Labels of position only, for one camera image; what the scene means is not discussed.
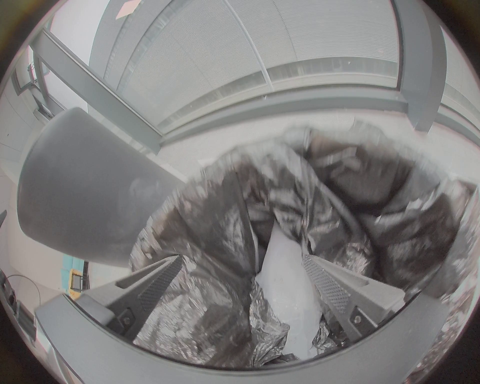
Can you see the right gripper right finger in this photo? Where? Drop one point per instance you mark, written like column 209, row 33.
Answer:
column 356, row 300

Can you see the window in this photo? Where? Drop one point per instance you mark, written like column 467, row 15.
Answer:
column 225, row 56

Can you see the dark grey round chair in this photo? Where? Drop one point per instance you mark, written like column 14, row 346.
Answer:
column 86, row 180

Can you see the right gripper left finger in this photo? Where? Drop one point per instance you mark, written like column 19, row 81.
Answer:
column 146, row 296

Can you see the black plastic bag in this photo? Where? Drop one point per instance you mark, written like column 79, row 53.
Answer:
column 217, row 210

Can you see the clear printed wrapper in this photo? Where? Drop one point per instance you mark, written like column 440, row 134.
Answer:
column 285, row 270

